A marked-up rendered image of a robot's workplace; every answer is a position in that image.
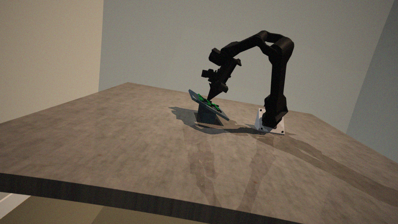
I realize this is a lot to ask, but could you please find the grey switch panel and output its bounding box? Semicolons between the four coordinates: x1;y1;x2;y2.
189;89;229;124

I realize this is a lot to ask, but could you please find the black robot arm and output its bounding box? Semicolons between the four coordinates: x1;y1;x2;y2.
201;30;294;129

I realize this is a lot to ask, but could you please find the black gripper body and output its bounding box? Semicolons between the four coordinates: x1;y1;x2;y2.
208;67;231;93

